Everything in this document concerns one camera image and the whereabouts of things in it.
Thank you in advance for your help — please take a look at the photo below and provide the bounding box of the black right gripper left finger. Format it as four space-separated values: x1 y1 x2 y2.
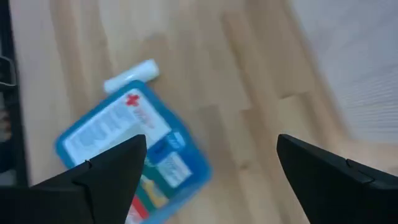
0 134 148 224

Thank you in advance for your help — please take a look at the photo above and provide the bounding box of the slim white plastic bottle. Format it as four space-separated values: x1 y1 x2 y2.
103 58 160 95

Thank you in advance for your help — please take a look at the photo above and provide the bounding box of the black table frame rail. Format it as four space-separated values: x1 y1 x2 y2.
0 0 29 188

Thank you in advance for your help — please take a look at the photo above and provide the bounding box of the blue first aid kit box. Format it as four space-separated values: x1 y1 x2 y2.
53 80 214 224

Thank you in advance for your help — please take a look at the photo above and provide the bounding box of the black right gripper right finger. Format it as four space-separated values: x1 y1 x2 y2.
276 133 398 224

